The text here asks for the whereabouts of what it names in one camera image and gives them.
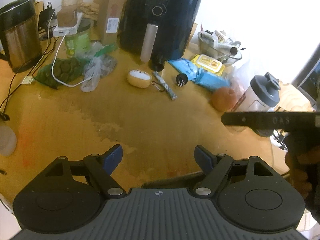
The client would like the marbled pocket knife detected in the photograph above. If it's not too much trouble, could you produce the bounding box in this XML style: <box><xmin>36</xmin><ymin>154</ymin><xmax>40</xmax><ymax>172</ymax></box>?
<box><xmin>152</xmin><ymin>72</ymin><xmax>177</xmax><ymax>100</ymax></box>

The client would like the black round plug adapter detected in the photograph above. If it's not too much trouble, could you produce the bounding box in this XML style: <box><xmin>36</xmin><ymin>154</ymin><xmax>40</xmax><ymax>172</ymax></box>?
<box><xmin>176</xmin><ymin>73</ymin><xmax>188</xmax><ymax>87</ymax></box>

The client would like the shiba dog earbud case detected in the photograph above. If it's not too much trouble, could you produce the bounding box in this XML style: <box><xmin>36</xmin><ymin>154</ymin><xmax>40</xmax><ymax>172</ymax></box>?
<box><xmin>127</xmin><ymin>69</ymin><xmax>152</xmax><ymax>88</ymax></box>

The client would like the person's right hand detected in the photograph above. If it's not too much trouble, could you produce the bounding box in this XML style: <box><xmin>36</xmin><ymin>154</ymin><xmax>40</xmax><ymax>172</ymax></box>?
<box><xmin>285</xmin><ymin>144</ymin><xmax>320</xmax><ymax>221</ymax></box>

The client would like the black kettle base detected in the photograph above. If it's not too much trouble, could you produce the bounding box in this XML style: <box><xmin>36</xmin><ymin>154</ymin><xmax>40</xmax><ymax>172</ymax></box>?
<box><xmin>252</xmin><ymin>129</ymin><xmax>274</xmax><ymax>138</ymax></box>

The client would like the brown round pear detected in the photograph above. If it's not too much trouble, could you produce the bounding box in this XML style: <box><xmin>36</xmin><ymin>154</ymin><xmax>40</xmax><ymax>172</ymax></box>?
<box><xmin>210</xmin><ymin>87</ymin><xmax>237</xmax><ymax>112</ymax></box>

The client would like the clear shaker bottle grey lid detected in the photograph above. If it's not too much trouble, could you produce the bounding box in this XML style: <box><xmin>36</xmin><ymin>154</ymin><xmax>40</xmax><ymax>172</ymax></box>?
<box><xmin>231</xmin><ymin>72</ymin><xmax>281</xmax><ymax>112</ymax></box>

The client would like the open cardboard box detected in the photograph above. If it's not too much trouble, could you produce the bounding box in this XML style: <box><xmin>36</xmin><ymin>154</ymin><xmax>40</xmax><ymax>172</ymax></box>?
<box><xmin>141</xmin><ymin>158</ymin><xmax>291</xmax><ymax>189</ymax></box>

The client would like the yellow wet wipes pack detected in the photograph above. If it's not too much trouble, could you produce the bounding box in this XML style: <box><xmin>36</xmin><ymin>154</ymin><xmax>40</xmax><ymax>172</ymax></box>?
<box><xmin>191</xmin><ymin>54</ymin><xmax>225</xmax><ymax>76</ymax></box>

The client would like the silver metal cylinder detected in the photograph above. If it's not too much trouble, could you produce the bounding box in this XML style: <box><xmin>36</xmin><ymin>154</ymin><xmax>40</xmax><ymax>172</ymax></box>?
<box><xmin>215</xmin><ymin>43</ymin><xmax>238</xmax><ymax>56</ymax></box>

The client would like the blue wet wipes pack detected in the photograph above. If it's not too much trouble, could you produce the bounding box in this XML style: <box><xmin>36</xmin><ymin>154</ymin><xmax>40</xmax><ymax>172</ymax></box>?
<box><xmin>168</xmin><ymin>59</ymin><xmax>198</xmax><ymax>82</ymax></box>

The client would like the black tinted water bottle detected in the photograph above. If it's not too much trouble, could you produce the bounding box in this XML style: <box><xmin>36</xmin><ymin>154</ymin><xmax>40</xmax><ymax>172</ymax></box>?
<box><xmin>0</xmin><ymin>126</ymin><xmax>17</xmax><ymax>157</ymax></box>

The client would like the clear crumpled plastic bag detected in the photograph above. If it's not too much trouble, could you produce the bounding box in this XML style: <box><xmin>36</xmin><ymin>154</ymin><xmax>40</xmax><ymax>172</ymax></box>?
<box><xmin>79</xmin><ymin>42</ymin><xmax>118</xmax><ymax>93</ymax></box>

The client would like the black short tube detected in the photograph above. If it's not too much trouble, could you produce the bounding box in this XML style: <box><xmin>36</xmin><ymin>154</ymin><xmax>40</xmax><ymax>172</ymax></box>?
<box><xmin>148</xmin><ymin>55</ymin><xmax>165</xmax><ymax>72</ymax></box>

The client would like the green label jar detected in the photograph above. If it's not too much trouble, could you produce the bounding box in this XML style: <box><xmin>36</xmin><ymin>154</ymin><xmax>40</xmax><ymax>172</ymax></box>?
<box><xmin>65</xmin><ymin>18</ymin><xmax>91</xmax><ymax>57</ymax></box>

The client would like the black air fryer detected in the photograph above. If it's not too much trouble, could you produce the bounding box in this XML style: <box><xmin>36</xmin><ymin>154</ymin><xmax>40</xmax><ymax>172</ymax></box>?
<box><xmin>120</xmin><ymin>0</ymin><xmax>201</xmax><ymax>60</ymax></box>

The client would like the white power bank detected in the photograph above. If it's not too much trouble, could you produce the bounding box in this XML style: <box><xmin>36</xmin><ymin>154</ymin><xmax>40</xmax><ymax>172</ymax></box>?
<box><xmin>53</xmin><ymin>12</ymin><xmax>83</xmax><ymax>37</ymax></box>

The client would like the steel electric kettle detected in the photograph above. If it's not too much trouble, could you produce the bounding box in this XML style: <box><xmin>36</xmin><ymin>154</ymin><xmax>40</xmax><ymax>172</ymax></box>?
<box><xmin>1</xmin><ymin>0</ymin><xmax>42</xmax><ymax>73</ymax></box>

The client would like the tall brown cardboard box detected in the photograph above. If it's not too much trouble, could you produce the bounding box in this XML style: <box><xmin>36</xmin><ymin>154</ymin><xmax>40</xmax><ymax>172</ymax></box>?
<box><xmin>97</xmin><ymin>0</ymin><xmax>125</xmax><ymax>46</ymax></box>

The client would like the black power cable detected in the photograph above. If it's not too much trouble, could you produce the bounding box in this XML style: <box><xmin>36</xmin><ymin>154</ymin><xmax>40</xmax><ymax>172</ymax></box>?
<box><xmin>0</xmin><ymin>36</ymin><xmax>57</xmax><ymax>122</ymax></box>

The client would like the white charging cable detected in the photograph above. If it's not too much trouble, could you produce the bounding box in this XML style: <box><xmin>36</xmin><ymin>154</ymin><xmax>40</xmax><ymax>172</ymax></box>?
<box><xmin>51</xmin><ymin>32</ymin><xmax>93</xmax><ymax>88</ymax></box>

